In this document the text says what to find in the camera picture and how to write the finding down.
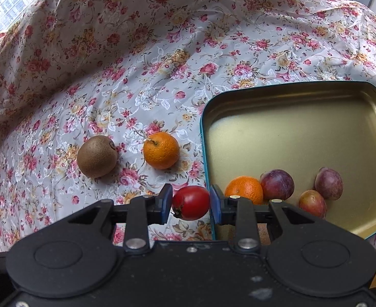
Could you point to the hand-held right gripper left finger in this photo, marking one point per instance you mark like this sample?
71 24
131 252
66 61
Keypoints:
164 204

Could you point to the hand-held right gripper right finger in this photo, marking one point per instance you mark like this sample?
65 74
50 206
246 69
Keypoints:
216 206

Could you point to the small red tomato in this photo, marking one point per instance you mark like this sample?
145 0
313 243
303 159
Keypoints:
191 202

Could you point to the small stemless tangerine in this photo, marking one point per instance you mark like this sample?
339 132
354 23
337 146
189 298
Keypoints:
244 188

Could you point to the purple red plum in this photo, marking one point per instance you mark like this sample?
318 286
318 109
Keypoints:
276 184
312 203
328 183

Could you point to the teal metal tin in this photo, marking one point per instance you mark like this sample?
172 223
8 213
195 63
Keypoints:
287 134

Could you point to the tangerine with stem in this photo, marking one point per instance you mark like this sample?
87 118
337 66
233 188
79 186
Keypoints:
161 151

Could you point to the large brown kiwi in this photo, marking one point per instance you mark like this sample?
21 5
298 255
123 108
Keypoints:
97 161

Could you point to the floral cloth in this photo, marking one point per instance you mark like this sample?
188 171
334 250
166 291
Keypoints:
175 54

